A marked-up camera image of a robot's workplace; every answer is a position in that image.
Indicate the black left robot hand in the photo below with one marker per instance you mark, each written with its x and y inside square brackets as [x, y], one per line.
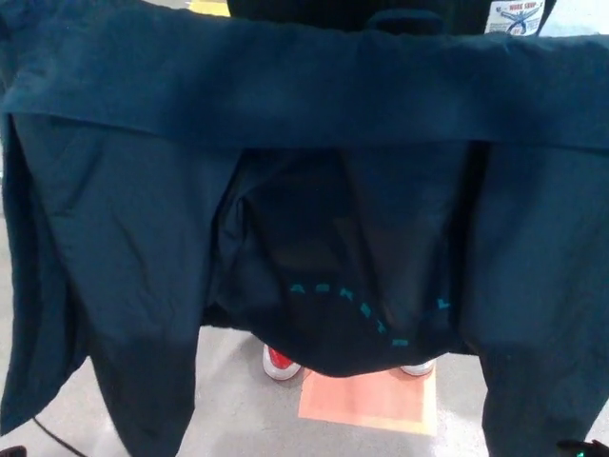
[9, 452]

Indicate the person's red white sneaker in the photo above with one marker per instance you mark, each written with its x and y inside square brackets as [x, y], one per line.
[418, 368]
[280, 364]

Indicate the person's right red white sneaker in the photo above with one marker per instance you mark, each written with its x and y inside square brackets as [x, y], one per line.
[280, 364]

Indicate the dark navy coat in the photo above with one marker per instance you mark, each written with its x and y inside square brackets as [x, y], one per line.
[190, 95]

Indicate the yellow floor tape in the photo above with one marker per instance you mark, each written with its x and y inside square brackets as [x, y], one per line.
[209, 5]

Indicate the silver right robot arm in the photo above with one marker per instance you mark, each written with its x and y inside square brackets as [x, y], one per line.
[583, 450]

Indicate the person's black sweater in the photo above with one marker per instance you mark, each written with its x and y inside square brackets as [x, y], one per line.
[309, 9]

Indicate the person's left red white sneaker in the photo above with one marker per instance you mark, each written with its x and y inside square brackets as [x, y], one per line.
[418, 368]

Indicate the orange rectangular floor marker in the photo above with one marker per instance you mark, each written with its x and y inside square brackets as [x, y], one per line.
[371, 400]

